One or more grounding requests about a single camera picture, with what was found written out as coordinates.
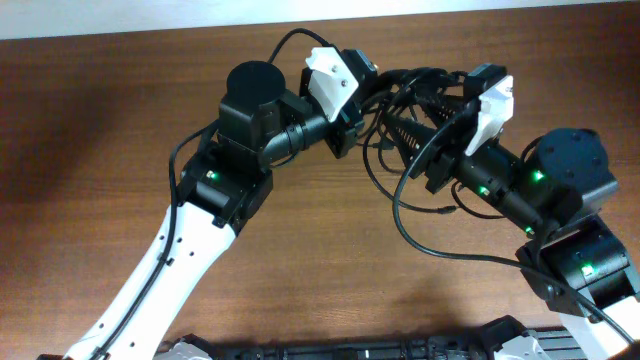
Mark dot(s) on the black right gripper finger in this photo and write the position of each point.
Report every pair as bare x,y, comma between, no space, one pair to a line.
439,105
409,136

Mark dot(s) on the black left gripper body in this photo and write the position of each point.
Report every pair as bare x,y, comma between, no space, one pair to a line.
340,129

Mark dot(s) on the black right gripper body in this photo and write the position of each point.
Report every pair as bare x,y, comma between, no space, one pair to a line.
448,168

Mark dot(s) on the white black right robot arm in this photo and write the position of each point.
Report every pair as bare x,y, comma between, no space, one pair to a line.
553,192

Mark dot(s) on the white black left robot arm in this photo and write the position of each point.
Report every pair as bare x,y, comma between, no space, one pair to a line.
222,186

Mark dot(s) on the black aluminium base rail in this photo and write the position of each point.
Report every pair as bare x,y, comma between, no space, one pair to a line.
504,338

